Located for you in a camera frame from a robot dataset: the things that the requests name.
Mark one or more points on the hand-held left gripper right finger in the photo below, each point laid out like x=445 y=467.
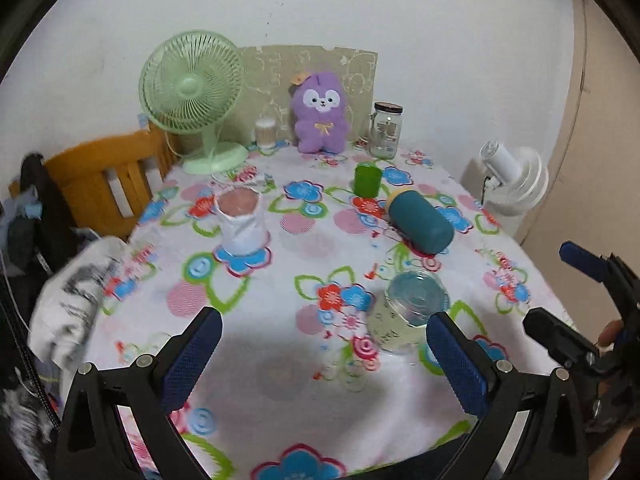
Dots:
x=457 y=365

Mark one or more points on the teal bottle with yellow lid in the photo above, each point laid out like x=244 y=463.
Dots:
x=422 y=222

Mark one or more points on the person's right hand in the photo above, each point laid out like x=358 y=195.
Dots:
x=609 y=334

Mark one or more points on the small green cup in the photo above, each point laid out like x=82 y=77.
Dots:
x=367 y=180

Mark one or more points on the purple plush toy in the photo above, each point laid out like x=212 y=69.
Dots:
x=320 y=112

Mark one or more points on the clear glass cup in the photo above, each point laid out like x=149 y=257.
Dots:
x=410 y=310

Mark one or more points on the dark clothing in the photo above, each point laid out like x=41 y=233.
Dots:
x=40 y=210

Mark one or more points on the beige cardboard panel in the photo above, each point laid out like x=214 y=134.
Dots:
x=267 y=72

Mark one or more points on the white printed cloth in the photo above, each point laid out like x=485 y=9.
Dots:
x=75 y=290

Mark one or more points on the wooden chair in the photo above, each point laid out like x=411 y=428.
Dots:
x=95 y=170

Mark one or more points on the floral tablecloth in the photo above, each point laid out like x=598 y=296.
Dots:
x=300 y=260

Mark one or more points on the glass jar with dark lid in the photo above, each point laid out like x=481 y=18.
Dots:
x=385 y=132

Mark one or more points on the cotton swab container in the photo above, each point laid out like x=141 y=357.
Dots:
x=265 y=132

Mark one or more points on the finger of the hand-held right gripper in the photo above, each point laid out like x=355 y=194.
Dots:
x=582 y=260
x=555 y=332

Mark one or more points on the white paper cup pink inside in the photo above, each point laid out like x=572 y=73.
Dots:
x=242 y=225

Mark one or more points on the small white fan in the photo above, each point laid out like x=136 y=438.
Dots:
x=515 y=175

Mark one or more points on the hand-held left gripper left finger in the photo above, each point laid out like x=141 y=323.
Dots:
x=192 y=360

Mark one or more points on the green desk fan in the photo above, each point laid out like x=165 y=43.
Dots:
x=187 y=85

